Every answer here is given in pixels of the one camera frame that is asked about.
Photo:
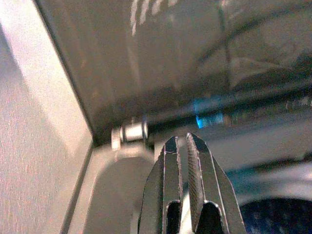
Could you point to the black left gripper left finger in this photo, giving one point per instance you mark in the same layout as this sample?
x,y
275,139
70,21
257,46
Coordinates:
x,y
156,185

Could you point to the dark blue clothing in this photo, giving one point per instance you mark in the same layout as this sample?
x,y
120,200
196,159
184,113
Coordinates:
x,y
280,217

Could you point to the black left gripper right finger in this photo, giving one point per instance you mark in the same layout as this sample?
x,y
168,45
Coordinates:
x,y
212,180

